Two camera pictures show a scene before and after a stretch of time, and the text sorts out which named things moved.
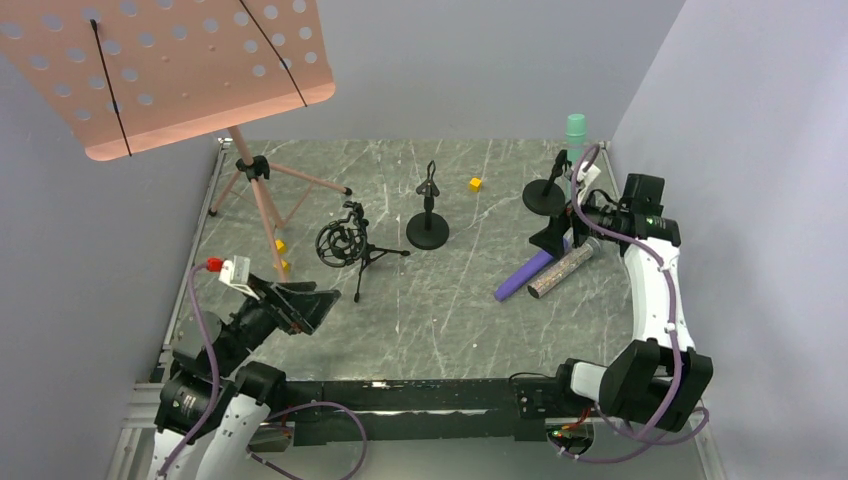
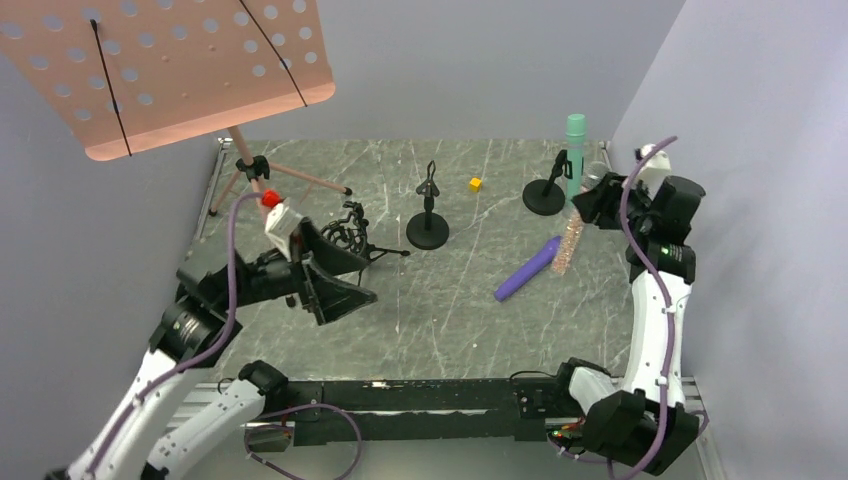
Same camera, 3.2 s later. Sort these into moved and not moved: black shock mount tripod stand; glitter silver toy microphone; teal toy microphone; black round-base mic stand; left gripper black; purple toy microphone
Moved: glitter silver toy microphone; left gripper black
Not moved: purple toy microphone; black shock mount tripod stand; teal toy microphone; black round-base mic stand
